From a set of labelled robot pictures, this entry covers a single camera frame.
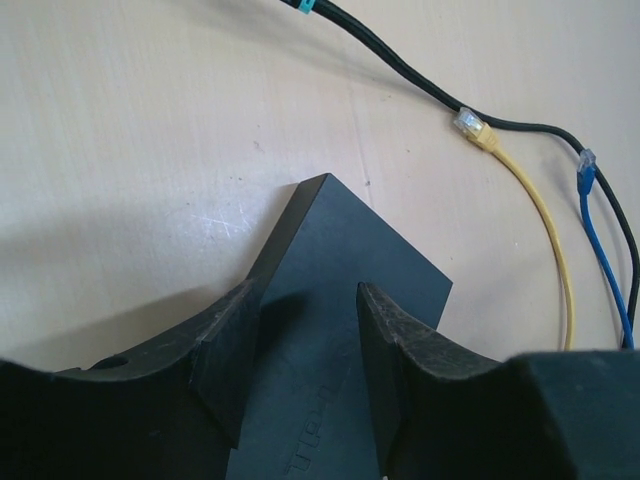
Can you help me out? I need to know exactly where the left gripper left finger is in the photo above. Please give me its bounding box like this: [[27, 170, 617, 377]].
[[1, 280, 260, 479]]

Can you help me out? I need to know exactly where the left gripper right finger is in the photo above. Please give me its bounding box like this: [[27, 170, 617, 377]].
[[357, 283, 639, 479]]

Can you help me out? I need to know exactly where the small black network switch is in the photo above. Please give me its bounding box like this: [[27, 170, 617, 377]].
[[227, 174, 452, 479]]

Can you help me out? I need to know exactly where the blue ethernet cable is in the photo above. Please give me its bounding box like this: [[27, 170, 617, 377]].
[[576, 147, 636, 350]]

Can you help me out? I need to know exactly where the long yellow ethernet cable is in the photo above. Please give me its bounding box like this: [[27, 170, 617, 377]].
[[452, 106, 577, 351]]

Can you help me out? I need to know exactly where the long black ethernet cable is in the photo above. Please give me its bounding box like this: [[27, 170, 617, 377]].
[[279, 0, 640, 351]]

